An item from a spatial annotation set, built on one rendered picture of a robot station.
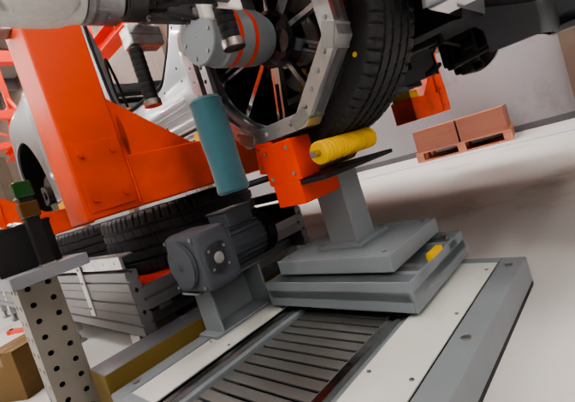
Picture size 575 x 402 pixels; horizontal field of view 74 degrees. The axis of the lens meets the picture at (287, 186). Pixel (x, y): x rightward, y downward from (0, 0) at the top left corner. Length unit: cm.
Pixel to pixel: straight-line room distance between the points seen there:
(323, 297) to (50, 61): 100
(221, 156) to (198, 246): 26
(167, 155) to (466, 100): 481
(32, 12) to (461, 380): 82
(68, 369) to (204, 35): 97
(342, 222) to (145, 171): 63
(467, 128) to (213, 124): 412
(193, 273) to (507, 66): 499
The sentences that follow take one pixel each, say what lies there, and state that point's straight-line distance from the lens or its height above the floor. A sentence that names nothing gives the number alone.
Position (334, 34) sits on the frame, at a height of 74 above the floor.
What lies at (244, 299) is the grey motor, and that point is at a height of 11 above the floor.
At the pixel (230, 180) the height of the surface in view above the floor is 51.
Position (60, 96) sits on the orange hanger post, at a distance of 125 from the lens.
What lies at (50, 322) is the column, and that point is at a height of 29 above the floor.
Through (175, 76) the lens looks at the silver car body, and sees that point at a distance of 166.
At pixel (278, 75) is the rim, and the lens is 112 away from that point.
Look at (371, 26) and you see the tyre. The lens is 93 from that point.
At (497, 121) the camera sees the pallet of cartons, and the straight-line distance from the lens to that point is 487.
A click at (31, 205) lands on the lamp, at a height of 60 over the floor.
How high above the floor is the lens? 51
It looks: 3 degrees down
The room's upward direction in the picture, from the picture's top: 18 degrees counter-clockwise
